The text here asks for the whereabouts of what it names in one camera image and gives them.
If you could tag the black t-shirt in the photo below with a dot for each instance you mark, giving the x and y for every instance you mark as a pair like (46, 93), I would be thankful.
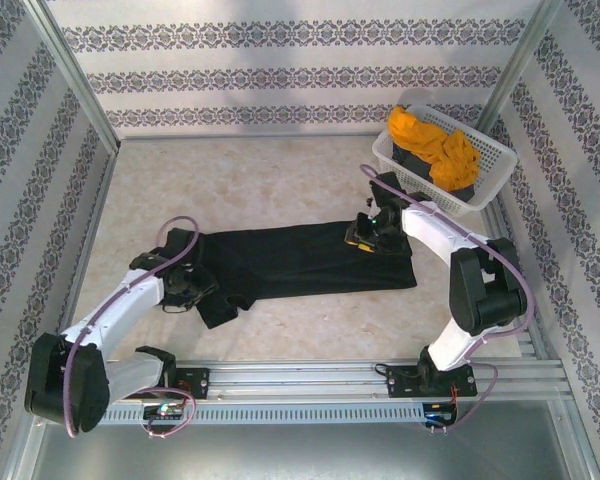
(305, 260)

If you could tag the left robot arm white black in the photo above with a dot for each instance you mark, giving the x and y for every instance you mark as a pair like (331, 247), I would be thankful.
(125, 305)

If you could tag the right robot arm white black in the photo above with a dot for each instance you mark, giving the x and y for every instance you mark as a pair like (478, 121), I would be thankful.
(435, 225)

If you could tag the dark grey t-shirt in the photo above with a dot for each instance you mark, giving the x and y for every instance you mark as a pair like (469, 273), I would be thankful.
(412, 162)

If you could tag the orange t-shirt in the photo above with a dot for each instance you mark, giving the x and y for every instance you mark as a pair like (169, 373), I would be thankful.
(420, 135)

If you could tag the white plastic basket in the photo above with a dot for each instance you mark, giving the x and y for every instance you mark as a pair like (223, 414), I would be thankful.
(495, 160)

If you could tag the grey sheet metal panel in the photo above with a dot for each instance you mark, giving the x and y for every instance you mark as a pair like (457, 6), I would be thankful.
(305, 455)

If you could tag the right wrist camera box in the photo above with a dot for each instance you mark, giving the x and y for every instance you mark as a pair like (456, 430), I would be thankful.
(386, 186)

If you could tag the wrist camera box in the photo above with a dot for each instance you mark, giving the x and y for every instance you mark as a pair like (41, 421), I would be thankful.
(386, 186)
(182, 242)

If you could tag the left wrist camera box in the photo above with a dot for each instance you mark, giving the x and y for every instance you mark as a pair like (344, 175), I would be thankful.
(182, 242)

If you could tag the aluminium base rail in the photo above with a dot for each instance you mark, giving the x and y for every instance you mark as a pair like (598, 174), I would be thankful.
(300, 380)

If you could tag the aluminium frame post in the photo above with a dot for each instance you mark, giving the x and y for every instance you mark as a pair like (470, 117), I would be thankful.
(512, 75)
(75, 75)

